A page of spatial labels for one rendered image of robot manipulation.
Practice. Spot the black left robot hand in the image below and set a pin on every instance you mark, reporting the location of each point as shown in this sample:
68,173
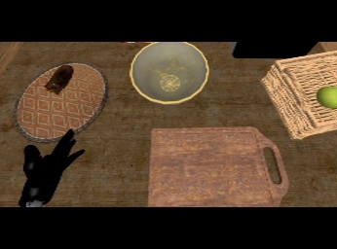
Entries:
44,170

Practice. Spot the pale wooden block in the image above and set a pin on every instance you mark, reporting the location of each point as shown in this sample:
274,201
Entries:
332,46

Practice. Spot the tan wicker basket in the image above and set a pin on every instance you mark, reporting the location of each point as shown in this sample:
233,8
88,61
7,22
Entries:
302,97

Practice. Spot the oval orange patterned placemat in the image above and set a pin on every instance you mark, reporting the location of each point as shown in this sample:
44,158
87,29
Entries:
60,103

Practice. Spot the grey bowl with yellow rim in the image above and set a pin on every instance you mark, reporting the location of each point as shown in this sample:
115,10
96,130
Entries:
168,73

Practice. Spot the green pear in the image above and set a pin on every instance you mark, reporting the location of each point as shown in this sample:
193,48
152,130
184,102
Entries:
329,96

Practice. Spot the dark brown food piece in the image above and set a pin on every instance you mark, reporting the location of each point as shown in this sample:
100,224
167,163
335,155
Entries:
59,79

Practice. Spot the black appliance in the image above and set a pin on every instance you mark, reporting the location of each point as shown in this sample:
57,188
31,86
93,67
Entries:
271,49

